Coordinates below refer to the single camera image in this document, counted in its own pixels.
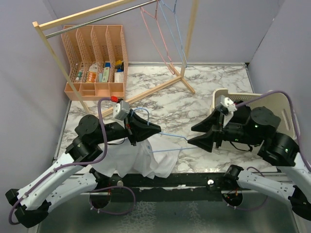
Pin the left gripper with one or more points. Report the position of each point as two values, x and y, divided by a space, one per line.
136 129

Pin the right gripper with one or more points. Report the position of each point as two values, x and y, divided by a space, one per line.
205 141

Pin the blue hanger of white shirt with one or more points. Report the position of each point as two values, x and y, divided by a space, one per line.
158 143

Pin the white t shirt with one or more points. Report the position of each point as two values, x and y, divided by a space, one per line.
138 160

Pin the blue hanger of navy shirt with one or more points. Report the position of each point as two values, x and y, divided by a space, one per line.
176 35

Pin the pink hanger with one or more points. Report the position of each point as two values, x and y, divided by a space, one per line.
152 25

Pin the black t shirt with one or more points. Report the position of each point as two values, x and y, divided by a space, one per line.
241 114

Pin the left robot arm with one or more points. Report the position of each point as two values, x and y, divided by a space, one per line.
94 155

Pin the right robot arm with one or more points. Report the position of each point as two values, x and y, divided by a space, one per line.
258 128

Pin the items in organizer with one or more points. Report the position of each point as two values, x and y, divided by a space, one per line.
99 73

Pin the orange plastic organizer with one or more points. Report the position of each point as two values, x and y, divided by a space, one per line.
98 62

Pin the cream laundry basket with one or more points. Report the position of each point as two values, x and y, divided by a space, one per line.
277 103

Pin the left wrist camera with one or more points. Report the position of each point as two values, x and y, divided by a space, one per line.
121 110

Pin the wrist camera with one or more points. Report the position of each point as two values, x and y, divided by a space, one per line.
227 107
121 110

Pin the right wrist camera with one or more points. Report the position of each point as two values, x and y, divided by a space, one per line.
227 107

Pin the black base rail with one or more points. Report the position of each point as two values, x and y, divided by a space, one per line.
176 187

